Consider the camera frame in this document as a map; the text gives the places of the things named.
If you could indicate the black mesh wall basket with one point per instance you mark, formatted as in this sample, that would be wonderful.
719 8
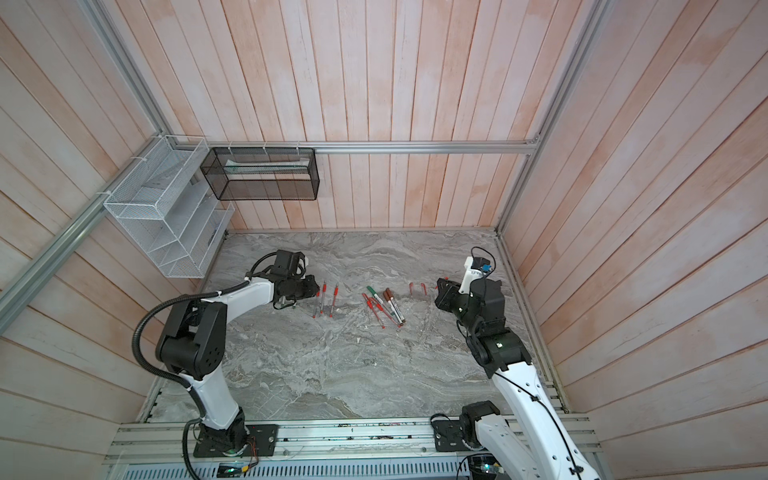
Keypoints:
262 173

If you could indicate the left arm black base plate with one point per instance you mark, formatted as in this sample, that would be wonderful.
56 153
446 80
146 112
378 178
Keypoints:
244 440

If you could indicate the right aluminium wall rail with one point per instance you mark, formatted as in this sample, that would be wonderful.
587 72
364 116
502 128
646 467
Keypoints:
564 78

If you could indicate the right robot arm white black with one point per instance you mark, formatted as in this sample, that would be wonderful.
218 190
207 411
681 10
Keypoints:
546 450

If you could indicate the red gel pen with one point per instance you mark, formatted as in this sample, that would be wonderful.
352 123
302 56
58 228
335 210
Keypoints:
317 305
333 301
322 298
372 308

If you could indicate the horizontal aluminium wall rail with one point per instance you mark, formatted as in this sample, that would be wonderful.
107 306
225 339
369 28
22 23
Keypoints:
388 147

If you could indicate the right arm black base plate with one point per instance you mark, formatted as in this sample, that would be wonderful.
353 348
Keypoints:
448 435

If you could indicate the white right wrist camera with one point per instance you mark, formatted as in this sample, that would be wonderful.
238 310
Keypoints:
475 268

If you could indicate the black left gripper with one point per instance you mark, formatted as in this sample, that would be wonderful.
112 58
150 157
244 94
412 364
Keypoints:
311 291

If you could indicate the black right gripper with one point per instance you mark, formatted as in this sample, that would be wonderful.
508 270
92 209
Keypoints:
445 299

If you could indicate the left aluminium wall rail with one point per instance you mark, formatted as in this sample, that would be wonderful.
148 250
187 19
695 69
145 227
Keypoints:
30 281

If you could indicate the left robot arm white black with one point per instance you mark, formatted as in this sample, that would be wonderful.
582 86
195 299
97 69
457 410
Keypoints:
192 344

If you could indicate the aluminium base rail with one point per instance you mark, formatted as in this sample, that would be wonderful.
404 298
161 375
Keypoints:
295 441

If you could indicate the white mesh wall shelf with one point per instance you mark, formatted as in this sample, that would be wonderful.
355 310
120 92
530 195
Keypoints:
168 210

